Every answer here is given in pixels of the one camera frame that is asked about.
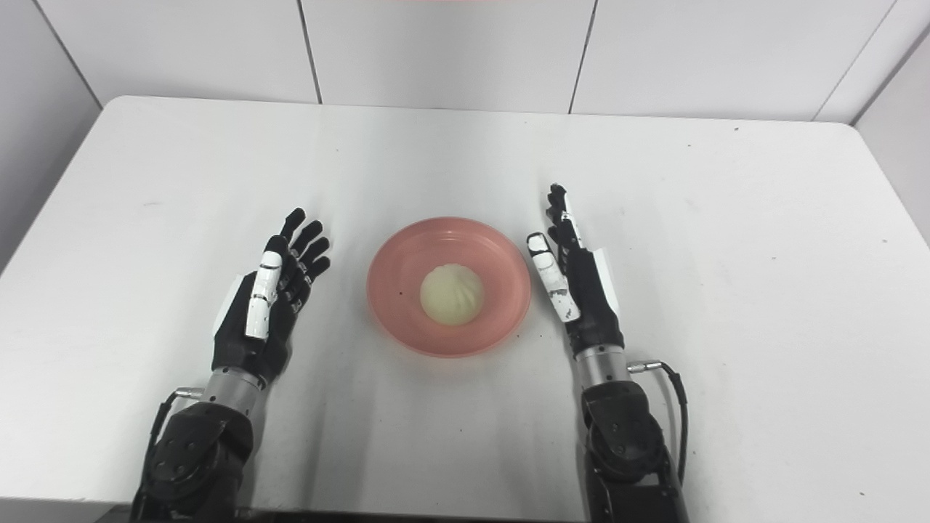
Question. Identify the pink round plate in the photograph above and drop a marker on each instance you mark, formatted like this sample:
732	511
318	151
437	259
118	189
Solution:
450	243

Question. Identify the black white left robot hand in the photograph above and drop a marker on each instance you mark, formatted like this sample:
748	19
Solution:
243	349

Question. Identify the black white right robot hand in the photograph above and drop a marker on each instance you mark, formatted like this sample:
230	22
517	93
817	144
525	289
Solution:
596	312

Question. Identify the white steamed bun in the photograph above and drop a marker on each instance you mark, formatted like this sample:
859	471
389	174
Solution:
452	294

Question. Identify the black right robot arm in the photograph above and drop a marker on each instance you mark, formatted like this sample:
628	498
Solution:
625	436

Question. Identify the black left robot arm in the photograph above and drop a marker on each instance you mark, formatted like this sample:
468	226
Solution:
196	450

